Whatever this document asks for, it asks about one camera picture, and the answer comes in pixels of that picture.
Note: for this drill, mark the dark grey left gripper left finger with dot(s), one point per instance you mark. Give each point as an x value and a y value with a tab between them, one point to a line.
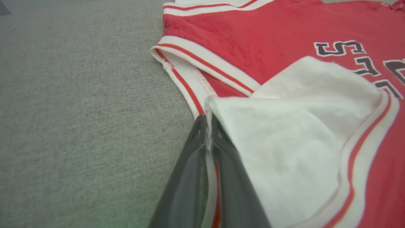
183	190

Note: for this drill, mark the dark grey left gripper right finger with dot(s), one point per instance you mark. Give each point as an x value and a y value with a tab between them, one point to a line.
237	196

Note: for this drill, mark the red and white basketball jersey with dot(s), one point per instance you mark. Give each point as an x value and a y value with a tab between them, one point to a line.
284	142

